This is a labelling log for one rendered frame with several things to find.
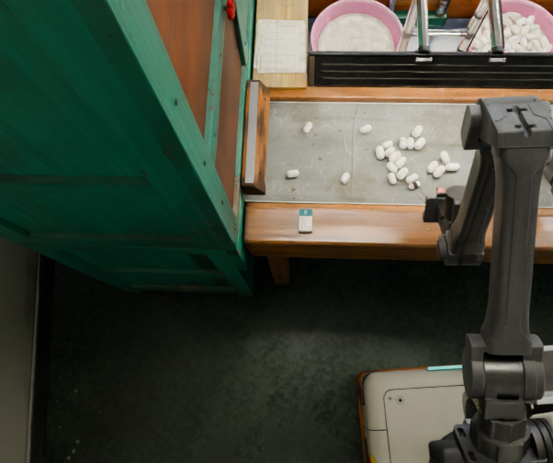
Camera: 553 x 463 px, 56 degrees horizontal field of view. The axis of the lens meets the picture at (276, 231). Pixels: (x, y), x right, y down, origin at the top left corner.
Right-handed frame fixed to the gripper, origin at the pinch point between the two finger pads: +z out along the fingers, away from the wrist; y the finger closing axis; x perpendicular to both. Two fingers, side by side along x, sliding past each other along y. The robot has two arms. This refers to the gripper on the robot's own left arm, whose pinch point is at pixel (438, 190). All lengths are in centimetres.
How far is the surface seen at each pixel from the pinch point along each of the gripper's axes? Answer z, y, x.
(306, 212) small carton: 2.0, 32.1, 8.2
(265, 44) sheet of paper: 40, 45, -24
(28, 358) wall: 15, 132, 82
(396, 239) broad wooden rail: -1.4, 8.9, 13.6
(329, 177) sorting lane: 13.6, 26.0, 4.2
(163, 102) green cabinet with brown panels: -56, 49, -43
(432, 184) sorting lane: 12.4, -1.6, 5.0
